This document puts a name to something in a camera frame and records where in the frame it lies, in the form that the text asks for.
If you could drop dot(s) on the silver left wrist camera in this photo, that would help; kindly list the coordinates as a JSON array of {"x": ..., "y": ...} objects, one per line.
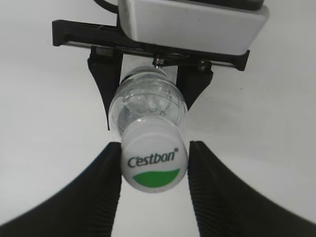
[{"x": 191, "y": 25}]

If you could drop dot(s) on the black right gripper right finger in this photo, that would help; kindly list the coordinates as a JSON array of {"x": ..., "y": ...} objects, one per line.
[{"x": 226, "y": 206}]

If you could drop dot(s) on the clear Cestbon water bottle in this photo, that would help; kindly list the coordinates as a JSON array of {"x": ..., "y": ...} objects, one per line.
[{"x": 145, "y": 91}]

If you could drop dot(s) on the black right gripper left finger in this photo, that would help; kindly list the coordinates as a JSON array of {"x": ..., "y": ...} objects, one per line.
[{"x": 86, "y": 207}]

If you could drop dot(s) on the white green bottle cap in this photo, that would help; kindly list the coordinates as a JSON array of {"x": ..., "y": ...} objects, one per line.
[{"x": 154, "y": 157}]

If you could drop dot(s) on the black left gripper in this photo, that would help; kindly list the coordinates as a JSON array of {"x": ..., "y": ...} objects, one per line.
[{"x": 109, "y": 43}]

